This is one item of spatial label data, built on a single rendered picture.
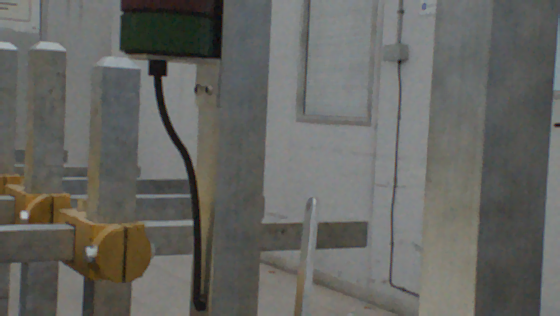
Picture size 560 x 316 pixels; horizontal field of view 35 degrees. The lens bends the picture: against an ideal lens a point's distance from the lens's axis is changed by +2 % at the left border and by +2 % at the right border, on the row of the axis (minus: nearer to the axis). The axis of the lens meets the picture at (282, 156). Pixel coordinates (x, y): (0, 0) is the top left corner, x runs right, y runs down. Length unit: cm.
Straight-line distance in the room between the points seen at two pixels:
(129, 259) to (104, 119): 13
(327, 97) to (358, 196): 75
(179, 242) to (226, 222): 31
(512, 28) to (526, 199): 7
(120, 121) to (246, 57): 25
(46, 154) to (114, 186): 25
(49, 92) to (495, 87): 75
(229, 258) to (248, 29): 15
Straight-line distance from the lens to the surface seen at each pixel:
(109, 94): 80
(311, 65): 581
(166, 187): 141
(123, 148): 81
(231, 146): 57
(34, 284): 107
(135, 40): 55
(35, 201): 103
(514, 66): 37
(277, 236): 93
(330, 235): 96
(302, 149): 578
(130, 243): 79
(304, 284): 64
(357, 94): 532
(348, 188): 531
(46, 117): 105
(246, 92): 58
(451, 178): 37
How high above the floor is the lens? 108
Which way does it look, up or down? 3 degrees down
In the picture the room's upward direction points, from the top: 3 degrees clockwise
